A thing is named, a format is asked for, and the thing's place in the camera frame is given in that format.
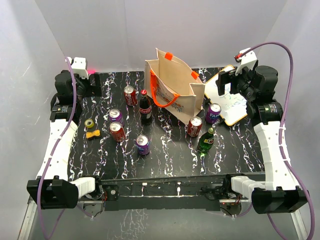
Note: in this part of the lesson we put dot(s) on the red cola can back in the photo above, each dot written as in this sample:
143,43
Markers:
130,96

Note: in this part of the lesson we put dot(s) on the beige canvas bag orange handles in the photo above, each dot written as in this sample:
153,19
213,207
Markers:
174,86

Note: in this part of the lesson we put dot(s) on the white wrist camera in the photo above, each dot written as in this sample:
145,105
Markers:
247,59
79,66

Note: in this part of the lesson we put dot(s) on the yellow bow-shaped sponge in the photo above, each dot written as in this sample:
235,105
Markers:
93,134

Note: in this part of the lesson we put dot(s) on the green glass bottle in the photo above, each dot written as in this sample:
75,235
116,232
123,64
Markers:
206,141

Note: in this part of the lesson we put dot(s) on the red cola can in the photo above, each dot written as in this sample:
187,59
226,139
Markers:
130,96
117,131
194,126

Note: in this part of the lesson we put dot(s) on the purple soda can front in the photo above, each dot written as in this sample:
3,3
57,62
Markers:
143,144

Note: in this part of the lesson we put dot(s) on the white board wooden frame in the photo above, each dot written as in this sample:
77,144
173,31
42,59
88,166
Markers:
233,106

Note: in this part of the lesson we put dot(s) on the yellow tape roll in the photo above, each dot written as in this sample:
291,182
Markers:
89,123

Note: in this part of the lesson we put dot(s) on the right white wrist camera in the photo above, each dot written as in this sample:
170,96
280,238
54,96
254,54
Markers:
247,59

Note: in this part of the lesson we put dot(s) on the purple soda can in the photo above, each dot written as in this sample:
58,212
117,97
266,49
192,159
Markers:
115,115
213,113
143,144

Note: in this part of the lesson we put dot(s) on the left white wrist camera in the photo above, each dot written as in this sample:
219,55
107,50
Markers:
79,66

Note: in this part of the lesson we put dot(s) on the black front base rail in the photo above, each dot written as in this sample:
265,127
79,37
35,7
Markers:
204,192

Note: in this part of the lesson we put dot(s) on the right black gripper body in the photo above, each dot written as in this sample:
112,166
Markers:
237,83

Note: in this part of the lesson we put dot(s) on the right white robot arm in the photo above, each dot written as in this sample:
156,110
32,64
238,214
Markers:
280,192

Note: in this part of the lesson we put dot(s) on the glass cola bottle red cap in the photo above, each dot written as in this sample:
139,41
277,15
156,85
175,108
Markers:
145,108

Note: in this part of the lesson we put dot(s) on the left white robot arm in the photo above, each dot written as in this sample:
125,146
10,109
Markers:
52,189

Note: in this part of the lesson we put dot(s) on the pink marker strip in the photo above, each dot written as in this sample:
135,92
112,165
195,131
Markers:
91,71

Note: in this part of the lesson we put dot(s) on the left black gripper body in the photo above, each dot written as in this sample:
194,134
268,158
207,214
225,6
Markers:
96,88

